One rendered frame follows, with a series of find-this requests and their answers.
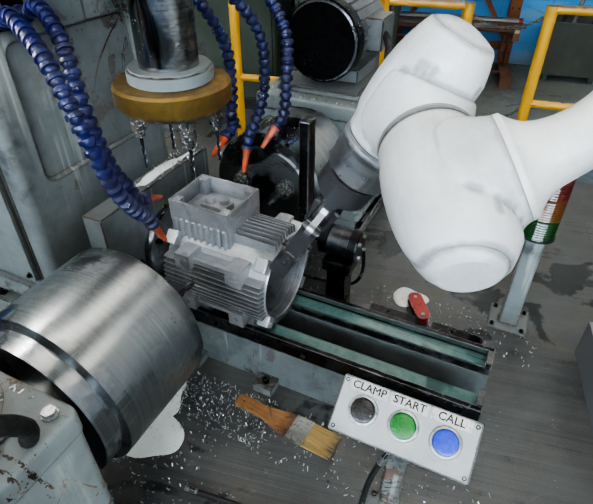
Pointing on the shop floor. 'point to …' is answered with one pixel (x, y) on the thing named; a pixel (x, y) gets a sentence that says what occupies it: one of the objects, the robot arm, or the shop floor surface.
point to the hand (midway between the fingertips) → (286, 258)
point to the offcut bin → (578, 46)
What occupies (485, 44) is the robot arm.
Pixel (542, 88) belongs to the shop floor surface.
